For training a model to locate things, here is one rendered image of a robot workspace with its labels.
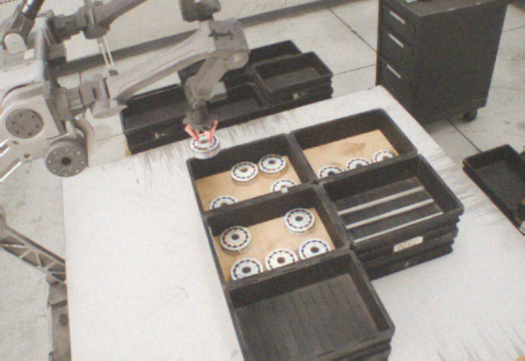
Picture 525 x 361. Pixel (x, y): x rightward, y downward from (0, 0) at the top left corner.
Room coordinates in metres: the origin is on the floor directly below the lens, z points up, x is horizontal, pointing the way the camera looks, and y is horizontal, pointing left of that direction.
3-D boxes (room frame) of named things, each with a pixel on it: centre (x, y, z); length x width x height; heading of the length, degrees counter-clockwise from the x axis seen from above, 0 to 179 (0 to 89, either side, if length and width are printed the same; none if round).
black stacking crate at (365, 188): (1.11, -0.41, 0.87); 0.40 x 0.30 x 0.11; 101
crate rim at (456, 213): (1.11, -0.41, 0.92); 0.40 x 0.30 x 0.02; 101
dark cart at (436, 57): (2.66, -1.19, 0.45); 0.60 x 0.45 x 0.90; 103
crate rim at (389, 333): (0.73, -0.07, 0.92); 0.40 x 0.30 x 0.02; 101
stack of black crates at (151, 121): (2.31, 0.52, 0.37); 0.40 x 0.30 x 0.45; 103
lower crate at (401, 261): (1.11, -0.41, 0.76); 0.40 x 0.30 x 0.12; 101
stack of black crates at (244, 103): (2.41, 0.13, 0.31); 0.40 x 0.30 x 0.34; 103
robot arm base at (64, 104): (1.09, 0.47, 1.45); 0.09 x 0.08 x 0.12; 13
